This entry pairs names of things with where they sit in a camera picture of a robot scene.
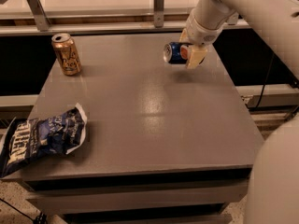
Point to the right metal rail bracket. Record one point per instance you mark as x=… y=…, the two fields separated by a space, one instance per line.
x=233 y=19

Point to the middle metal rail bracket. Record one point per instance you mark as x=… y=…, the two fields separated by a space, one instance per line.
x=158 y=13

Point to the left metal rail bracket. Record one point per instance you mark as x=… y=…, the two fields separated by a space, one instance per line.
x=41 y=20

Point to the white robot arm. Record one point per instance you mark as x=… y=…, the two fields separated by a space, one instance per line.
x=273 y=194

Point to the metal rail bracket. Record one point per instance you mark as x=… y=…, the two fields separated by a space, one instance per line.
x=233 y=19
x=158 y=13
x=41 y=20

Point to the gold soda can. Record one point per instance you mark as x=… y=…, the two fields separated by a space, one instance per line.
x=66 y=52

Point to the blue pepsi can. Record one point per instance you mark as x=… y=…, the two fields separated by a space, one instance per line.
x=176 y=52

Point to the grey drawer cabinet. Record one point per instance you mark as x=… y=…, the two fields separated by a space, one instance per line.
x=164 y=144

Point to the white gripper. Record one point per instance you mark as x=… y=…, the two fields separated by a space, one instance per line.
x=201 y=32

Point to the blue chip bag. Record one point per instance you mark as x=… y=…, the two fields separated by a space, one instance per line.
x=28 y=140

